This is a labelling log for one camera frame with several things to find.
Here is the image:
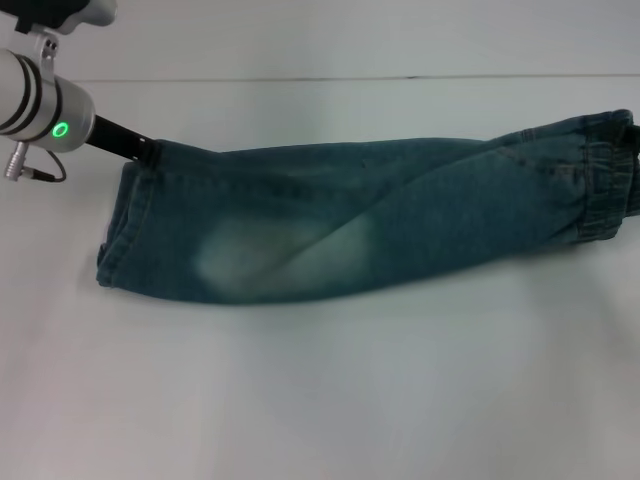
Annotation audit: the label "thin dark cable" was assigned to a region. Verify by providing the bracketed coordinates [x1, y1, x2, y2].
[24, 149, 68, 183]

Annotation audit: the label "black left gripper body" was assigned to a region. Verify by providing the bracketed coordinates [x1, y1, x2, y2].
[85, 114, 147, 163]

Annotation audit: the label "silver cable connector plug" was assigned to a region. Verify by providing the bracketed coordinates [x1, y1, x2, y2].
[4, 140, 33, 182]

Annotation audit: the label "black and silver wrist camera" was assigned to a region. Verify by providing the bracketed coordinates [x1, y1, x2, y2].
[13, 0, 119, 34]

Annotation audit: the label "blue denim shorts with print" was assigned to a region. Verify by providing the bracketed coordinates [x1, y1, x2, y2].
[96, 109, 640, 307]

